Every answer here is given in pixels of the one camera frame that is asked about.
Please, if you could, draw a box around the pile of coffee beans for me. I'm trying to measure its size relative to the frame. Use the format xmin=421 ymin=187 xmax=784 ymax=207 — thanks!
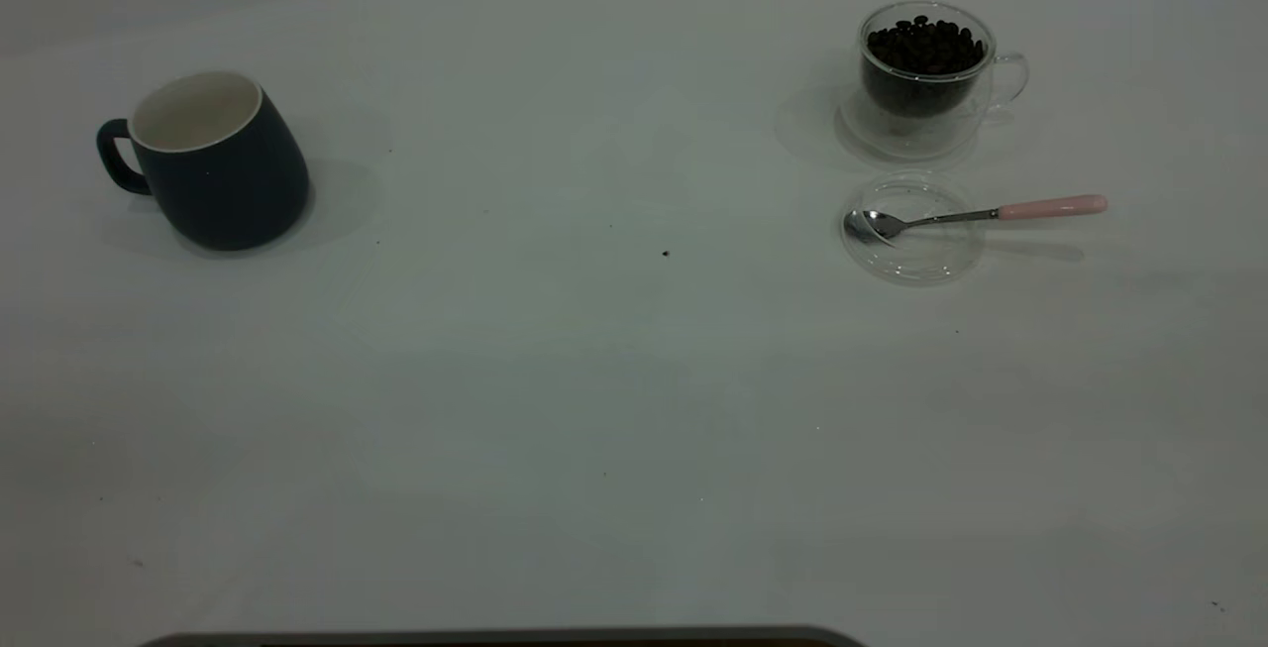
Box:
xmin=862 ymin=16 xmax=989 ymax=118

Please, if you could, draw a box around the clear glass saucer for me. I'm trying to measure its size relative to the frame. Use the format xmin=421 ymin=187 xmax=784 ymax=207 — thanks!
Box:
xmin=840 ymin=171 xmax=987 ymax=285

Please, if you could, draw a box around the dark grey ceramic mug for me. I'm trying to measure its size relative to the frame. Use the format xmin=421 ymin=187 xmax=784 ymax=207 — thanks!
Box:
xmin=96 ymin=70 xmax=311 ymax=253

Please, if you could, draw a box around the metal spoon with pink handle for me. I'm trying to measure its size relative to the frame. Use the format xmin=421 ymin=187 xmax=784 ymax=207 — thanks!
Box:
xmin=844 ymin=194 xmax=1109 ymax=246

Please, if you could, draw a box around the clear glass cup with handle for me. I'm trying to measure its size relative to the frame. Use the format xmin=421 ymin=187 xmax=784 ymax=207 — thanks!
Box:
xmin=840 ymin=0 xmax=1029 ymax=161

